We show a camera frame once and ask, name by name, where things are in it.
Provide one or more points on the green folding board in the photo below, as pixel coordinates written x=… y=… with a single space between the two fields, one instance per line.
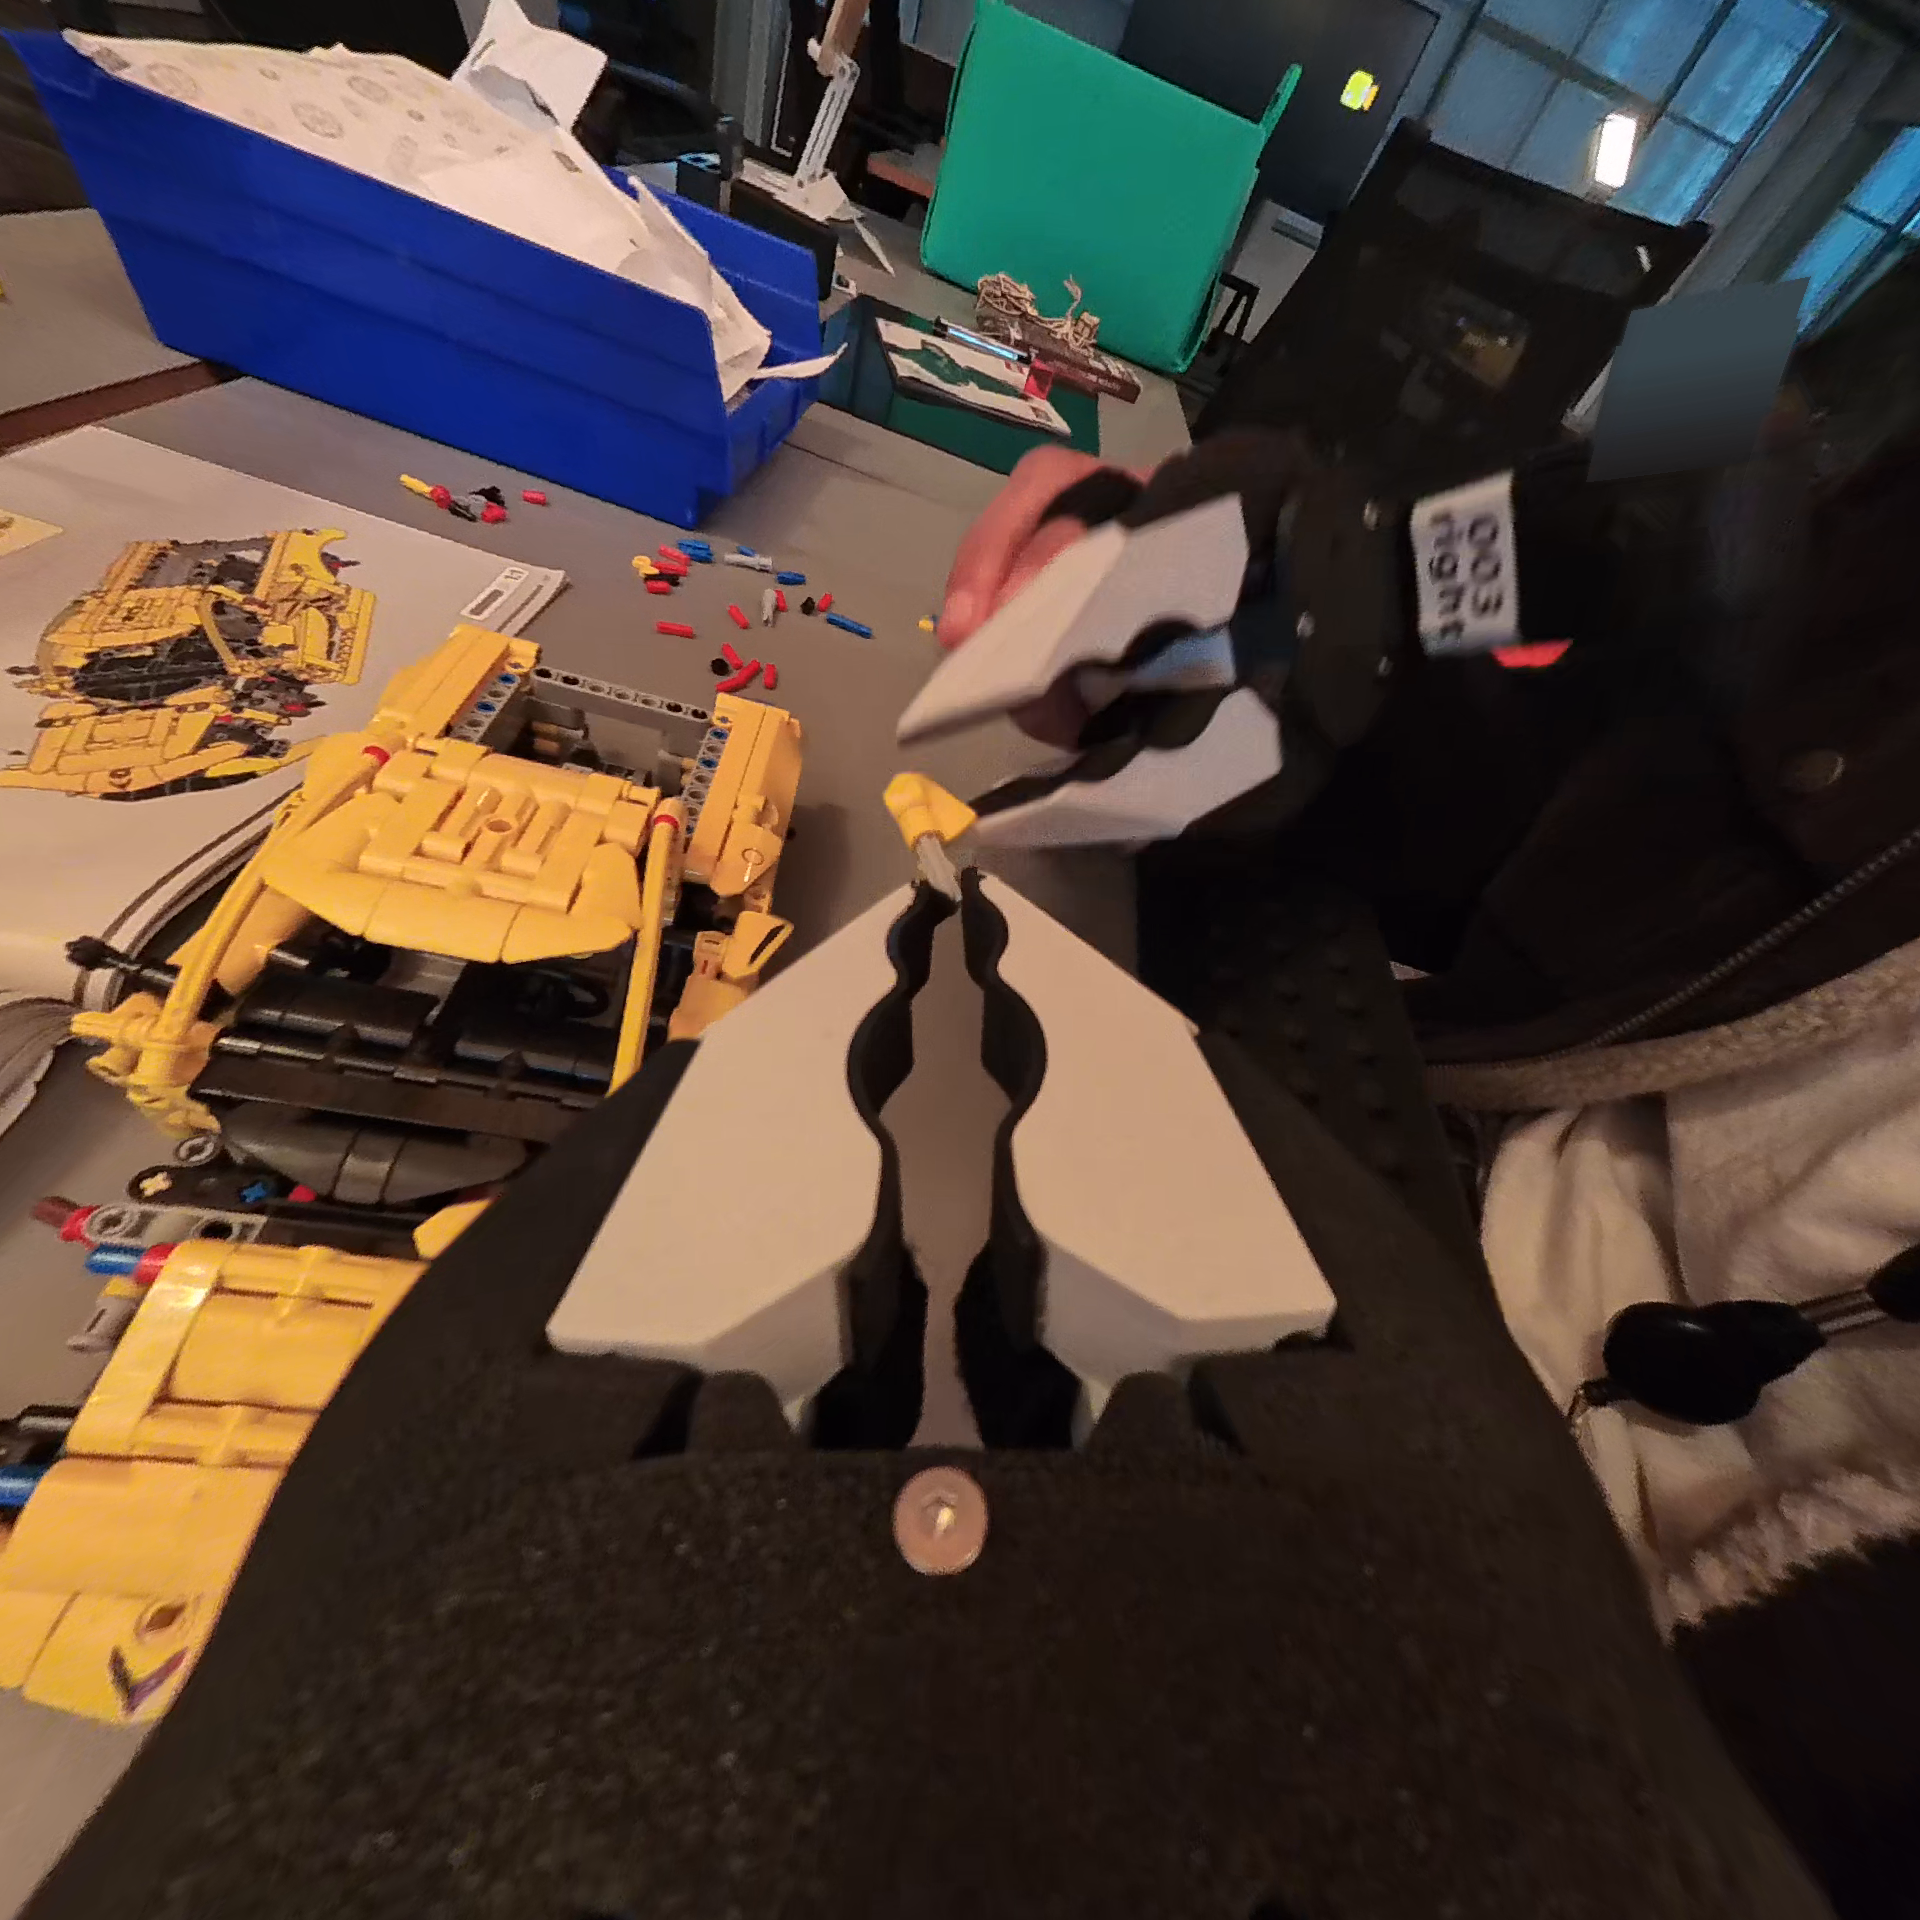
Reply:
x=1081 y=181

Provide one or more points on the scattered black toy pins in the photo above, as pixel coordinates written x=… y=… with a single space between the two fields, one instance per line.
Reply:
x=718 y=659

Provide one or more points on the grey desk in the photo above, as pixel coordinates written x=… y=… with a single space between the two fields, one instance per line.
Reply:
x=842 y=492

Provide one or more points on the yellow angled toy piece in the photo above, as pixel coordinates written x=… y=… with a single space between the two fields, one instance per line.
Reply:
x=925 y=809

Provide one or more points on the toy car instruction booklet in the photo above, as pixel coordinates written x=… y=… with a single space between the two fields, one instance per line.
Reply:
x=90 y=492

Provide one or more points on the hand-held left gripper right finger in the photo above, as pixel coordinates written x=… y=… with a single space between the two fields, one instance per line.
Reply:
x=1168 y=1185

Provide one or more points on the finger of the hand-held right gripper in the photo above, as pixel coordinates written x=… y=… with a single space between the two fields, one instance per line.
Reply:
x=1081 y=615
x=1168 y=781

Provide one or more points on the scattered red toy pins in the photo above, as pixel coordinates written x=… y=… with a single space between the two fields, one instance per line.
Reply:
x=741 y=615

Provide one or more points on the black mesh chair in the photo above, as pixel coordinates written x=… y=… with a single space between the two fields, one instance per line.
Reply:
x=1501 y=269

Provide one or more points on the person's right hand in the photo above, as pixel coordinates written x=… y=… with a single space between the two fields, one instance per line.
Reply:
x=998 y=540

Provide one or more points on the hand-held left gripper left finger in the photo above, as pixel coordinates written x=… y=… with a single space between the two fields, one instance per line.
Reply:
x=718 y=1199

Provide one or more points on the green cutting mat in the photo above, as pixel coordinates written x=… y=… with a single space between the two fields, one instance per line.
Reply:
x=977 y=421

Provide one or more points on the yellow toy brick car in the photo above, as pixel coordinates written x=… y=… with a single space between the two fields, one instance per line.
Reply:
x=478 y=841

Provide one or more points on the crumpled white printed paper bags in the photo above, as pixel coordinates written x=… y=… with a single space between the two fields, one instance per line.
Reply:
x=374 y=122

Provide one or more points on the blue storage bin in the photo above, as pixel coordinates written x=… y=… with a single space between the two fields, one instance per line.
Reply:
x=374 y=314

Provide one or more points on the white shirt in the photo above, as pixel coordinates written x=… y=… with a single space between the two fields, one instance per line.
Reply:
x=1724 y=1199

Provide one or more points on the perforated panel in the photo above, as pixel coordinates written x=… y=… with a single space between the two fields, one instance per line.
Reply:
x=1293 y=1021

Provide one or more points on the black monitor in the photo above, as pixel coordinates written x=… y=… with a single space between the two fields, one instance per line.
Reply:
x=1275 y=90

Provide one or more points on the green white board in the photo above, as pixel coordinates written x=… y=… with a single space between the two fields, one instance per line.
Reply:
x=963 y=366

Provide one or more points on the small wooden model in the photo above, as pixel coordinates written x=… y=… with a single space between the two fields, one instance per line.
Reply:
x=1035 y=308

